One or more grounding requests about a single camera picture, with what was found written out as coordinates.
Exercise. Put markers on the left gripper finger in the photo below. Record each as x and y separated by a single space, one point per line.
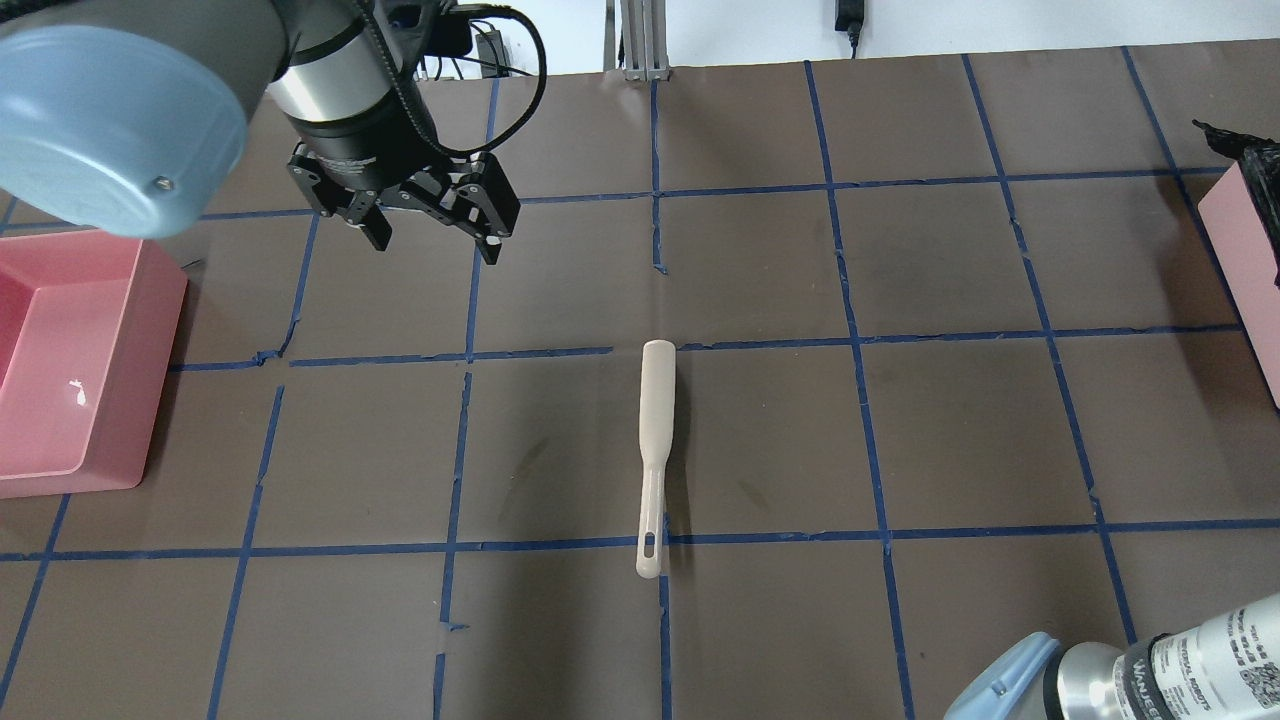
375 227
489 242

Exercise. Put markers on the pink plastic bin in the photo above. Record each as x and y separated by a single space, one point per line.
89 323

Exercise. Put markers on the aluminium frame post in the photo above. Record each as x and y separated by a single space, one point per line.
636 40

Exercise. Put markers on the beige hand brush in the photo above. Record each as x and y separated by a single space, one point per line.
655 436

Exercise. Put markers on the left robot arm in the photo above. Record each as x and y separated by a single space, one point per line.
128 116

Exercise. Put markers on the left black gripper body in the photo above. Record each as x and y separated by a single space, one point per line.
352 150

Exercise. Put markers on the black power adapter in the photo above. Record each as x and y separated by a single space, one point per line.
850 19

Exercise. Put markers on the pink bin with black bag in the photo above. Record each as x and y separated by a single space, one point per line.
1241 217

